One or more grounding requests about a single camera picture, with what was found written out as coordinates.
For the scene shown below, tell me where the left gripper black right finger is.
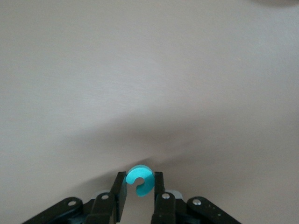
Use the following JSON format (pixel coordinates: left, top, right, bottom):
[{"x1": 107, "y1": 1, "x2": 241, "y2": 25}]
[{"x1": 150, "y1": 171, "x2": 242, "y2": 224}]

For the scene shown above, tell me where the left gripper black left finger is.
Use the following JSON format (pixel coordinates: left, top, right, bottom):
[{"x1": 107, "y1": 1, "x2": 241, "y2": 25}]
[{"x1": 22, "y1": 172, "x2": 128, "y2": 224}]

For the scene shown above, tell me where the teal letter c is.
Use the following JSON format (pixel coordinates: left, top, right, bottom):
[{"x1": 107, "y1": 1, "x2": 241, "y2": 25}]
[{"x1": 126, "y1": 164, "x2": 155, "y2": 197}]

